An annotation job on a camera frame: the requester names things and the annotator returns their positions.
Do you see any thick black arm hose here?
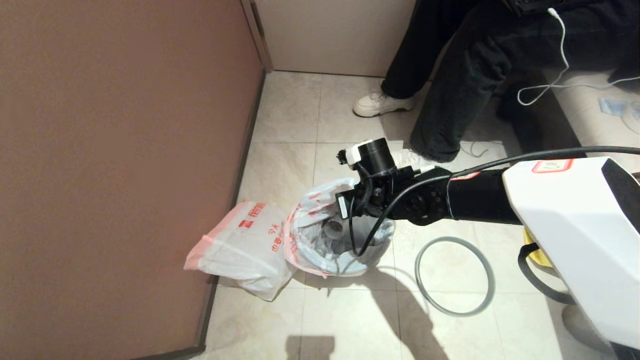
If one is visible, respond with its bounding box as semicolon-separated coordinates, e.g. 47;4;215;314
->
517;242;576;305

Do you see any white sneaker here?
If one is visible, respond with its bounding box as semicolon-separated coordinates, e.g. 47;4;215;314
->
353;90;416;118
392;148;453;174

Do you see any white right sneaker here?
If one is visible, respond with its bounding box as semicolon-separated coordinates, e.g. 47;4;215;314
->
353;90;416;118

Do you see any light blue packet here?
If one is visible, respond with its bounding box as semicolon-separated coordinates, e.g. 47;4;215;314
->
598;97;628;117

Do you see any person's left black trouser leg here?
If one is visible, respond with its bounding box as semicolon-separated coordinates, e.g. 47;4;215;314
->
409;0;566;163

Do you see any brown textured partition panel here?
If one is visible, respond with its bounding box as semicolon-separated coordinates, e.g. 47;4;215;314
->
0;0;267;360

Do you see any fresh white plastic bag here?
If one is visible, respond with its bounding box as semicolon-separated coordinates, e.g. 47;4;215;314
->
183;200;296;302

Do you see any grey bin ring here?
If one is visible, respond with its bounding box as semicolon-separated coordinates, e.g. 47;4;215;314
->
414;236;497;317

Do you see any used translucent trash bag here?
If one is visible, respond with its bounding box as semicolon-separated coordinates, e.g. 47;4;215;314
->
283;177;396;279

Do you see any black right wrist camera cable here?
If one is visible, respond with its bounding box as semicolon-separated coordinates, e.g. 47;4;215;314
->
347;145;640;257

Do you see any person's black trouser leg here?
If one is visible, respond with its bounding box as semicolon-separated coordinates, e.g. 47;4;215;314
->
381;0;468;100
409;0;566;163

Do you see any white left sneaker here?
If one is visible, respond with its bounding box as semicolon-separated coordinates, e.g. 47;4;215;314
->
392;148;453;174

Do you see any person's right black trouser leg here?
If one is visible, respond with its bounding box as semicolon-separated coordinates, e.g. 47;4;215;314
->
381;0;468;100

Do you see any yellow fabric bag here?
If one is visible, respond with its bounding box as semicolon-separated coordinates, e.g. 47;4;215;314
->
522;227;558;268

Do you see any white charging cable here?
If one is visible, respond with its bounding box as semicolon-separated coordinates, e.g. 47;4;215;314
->
516;7;640;107

